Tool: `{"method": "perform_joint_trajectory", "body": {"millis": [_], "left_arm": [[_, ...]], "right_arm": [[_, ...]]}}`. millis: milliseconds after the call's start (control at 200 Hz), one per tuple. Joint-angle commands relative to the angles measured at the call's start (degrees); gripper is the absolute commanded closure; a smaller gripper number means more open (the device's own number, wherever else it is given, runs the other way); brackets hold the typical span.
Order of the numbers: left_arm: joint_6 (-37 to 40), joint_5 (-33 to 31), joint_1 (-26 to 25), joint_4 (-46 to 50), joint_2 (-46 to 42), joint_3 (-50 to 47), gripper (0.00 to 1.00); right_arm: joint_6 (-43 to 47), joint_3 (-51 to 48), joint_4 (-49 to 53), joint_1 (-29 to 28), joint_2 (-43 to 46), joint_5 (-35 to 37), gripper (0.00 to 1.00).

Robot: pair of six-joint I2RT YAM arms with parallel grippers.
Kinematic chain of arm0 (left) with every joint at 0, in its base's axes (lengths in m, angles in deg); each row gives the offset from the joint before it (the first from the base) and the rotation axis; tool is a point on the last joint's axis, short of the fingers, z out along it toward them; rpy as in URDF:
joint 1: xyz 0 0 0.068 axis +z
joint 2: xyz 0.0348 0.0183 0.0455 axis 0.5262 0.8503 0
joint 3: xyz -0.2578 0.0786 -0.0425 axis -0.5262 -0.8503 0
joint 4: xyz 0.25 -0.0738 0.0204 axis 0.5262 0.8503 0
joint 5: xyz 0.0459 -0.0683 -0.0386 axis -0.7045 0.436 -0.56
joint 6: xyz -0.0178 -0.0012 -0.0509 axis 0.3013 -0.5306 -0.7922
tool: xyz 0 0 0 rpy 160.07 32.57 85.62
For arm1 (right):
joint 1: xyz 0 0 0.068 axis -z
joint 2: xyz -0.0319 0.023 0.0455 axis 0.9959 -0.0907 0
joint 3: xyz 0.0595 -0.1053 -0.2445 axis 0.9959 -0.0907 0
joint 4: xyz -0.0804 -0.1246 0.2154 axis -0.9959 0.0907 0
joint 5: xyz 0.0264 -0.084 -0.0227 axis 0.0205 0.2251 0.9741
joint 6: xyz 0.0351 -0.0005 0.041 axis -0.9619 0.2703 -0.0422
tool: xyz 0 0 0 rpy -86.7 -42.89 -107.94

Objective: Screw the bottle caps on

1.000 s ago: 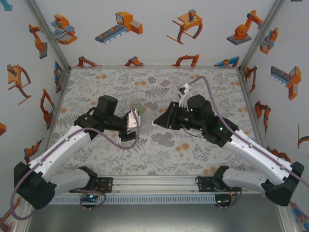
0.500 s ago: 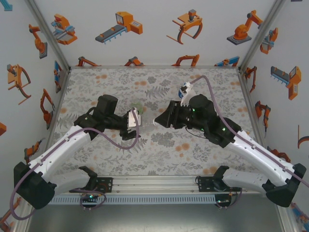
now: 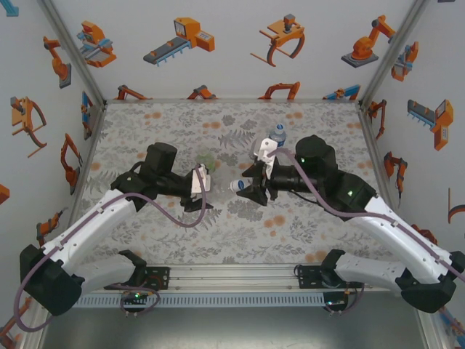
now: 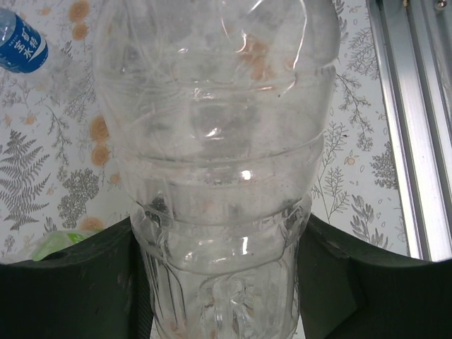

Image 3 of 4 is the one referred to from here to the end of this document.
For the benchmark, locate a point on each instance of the blue label water bottle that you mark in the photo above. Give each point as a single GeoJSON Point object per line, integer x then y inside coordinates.
{"type": "Point", "coordinates": [278, 137]}

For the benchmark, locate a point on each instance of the green plastic cup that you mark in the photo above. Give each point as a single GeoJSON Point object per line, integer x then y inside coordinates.
{"type": "Point", "coordinates": [205, 159]}

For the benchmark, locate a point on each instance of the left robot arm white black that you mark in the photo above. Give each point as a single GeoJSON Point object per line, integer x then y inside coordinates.
{"type": "Point", "coordinates": [91, 221]}

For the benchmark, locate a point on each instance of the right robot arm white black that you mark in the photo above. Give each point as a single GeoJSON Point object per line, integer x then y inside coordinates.
{"type": "Point", "coordinates": [399, 232]}

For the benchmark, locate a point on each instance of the floral patterned table cover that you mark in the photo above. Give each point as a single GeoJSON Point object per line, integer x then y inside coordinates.
{"type": "Point", "coordinates": [232, 240]}

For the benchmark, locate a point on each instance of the controller board with green light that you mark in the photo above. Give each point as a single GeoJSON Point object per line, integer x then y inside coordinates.
{"type": "Point", "coordinates": [136, 295]}
{"type": "Point", "coordinates": [336, 301]}

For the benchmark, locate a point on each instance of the aluminium side rail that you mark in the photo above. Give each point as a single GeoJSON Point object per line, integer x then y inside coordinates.
{"type": "Point", "coordinates": [374, 156]}
{"type": "Point", "coordinates": [92, 145]}

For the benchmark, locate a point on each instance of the aluminium table edge rail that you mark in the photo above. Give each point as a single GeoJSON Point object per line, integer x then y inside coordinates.
{"type": "Point", "coordinates": [232, 278]}
{"type": "Point", "coordinates": [232, 100]}

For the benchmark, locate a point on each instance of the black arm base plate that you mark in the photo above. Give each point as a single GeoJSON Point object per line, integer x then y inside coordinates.
{"type": "Point", "coordinates": [309, 278]}
{"type": "Point", "coordinates": [161, 278]}

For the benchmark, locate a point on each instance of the aluminium frame post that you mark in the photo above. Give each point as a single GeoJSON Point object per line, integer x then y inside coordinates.
{"type": "Point", "coordinates": [72, 47]}
{"type": "Point", "coordinates": [434, 332]}
{"type": "Point", "coordinates": [36, 332]}
{"type": "Point", "coordinates": [396, 47]}

